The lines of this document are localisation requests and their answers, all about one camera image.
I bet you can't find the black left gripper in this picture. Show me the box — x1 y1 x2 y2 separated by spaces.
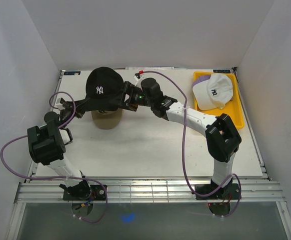
59 98 92 128

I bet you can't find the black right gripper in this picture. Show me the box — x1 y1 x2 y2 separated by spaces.
108 82 153 113

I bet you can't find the beige baseball cap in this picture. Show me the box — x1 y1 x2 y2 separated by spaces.
91 108 123 130

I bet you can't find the black baseball cap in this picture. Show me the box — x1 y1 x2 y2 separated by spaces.
84 66 124 112

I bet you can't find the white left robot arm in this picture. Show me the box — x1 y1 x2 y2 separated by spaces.
27 98 92 200

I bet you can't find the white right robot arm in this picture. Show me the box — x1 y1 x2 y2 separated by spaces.
110 78 242 199

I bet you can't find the lavender baseball cap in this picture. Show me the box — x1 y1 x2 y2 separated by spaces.
193 74 211 85

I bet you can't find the white baseball cap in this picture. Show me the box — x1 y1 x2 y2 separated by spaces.
191 73 233 111

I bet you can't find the yellow plastic bin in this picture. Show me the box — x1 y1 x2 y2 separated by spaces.
191 71 244 129

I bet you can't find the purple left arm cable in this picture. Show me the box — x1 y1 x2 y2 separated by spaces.
0 91 109 224

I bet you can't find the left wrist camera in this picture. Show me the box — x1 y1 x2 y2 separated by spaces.
55 97 67 111

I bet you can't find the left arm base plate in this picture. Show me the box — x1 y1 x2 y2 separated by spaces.
62 184 106 201

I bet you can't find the aluminium frame rail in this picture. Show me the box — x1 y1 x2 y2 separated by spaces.
15 179 286 204

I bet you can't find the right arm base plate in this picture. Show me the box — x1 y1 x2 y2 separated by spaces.
194 183 241 200

